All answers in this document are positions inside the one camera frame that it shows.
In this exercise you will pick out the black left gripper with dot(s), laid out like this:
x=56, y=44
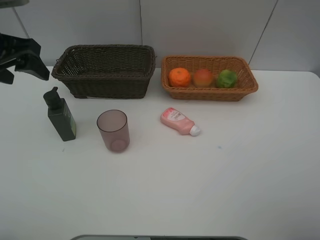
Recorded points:
x=24, y=53

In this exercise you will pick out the dark green pump bottle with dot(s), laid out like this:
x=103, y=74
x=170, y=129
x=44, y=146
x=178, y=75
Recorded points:
x=60, y=115

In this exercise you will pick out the pink squeeze bottle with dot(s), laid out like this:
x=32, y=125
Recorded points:
x=176, y=120

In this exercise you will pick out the orange tangerine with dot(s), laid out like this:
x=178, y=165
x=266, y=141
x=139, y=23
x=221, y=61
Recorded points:
x=179, y=78

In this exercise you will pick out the red yellow peach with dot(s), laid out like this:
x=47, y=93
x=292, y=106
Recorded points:
x=203, y=78

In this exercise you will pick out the green lettuce head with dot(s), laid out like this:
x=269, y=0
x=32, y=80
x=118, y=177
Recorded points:
x=226, y=79

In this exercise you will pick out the grey robot base edge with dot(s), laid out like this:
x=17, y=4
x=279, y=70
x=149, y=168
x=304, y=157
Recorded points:
x=153, y=237

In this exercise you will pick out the dark brown wicker basket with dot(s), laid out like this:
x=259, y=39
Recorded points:
x=110, y=71

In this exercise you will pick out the translucent pink plastic cup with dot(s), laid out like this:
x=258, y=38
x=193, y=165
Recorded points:
x=114, y=130

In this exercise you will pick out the light brown wicker basket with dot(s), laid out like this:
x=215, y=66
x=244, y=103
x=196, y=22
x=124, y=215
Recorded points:
x=246, y=83

